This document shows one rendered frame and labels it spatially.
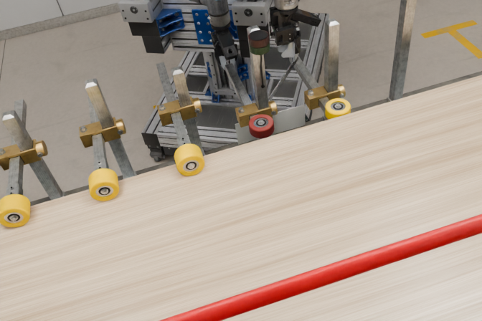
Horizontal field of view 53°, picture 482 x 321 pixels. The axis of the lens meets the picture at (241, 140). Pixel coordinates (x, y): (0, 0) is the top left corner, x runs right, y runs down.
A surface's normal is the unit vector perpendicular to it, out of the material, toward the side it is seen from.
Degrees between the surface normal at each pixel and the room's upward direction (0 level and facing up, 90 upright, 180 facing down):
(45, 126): 0
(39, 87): 0
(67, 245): 0
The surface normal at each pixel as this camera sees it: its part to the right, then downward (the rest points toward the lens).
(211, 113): -0.11, -0.71
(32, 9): 0.27, 0.65
